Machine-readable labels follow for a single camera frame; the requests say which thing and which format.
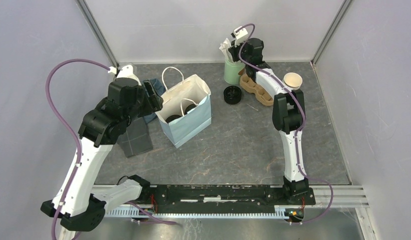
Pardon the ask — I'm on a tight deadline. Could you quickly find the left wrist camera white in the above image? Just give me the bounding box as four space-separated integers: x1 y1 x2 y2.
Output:
107 64 141 85

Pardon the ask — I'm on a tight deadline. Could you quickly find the aluminium frame post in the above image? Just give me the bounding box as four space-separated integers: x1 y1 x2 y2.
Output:
310 0 354 67
75 0 120 67

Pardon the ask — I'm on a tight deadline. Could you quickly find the stack of black lids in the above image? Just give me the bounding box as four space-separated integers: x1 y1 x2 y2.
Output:
223 85 242 105

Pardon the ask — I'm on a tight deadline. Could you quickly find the blue cloth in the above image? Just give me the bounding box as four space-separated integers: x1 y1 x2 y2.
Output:
143 78 166 124

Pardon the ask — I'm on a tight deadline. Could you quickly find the right aluminium frame post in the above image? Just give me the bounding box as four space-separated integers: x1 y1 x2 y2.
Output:
310 0 354 67

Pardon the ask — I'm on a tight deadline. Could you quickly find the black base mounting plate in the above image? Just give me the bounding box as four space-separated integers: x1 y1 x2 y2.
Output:
133 184 316 214

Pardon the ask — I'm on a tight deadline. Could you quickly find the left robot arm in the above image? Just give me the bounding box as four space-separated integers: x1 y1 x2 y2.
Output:
40 77 163 232

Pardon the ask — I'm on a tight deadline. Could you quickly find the black coffee cup lid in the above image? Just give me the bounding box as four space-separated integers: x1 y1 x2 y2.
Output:
184 104 197 115

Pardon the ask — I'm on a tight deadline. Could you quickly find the light blue paper bag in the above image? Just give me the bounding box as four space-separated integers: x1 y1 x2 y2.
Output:
156 67 212 148

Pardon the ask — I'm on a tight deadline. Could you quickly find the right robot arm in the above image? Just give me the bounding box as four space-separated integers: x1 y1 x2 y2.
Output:
228 38 309 204

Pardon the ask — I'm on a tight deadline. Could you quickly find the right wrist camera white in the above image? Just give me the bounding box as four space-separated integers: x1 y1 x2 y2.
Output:
230 26 249 47

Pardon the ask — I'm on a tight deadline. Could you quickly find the remaining cardboard carrier tray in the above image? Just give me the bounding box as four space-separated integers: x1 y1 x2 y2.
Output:
239 74 274 107

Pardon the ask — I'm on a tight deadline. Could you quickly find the stack of paper cups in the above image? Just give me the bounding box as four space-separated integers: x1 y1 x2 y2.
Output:
283 72 303 90

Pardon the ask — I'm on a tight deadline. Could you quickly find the left aluminium frame post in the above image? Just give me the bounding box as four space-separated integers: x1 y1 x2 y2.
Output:
75 0 120 67

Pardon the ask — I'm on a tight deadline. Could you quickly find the grey checked cloth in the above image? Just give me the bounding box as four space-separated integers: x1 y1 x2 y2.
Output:
117 117 154 158

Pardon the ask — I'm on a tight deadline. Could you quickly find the green straw holder cup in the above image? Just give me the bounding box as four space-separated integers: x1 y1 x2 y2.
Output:
223 60 245 85

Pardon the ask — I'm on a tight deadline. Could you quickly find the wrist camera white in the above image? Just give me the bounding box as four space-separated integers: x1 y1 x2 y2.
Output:
230 26 249 47
107 64 141 85

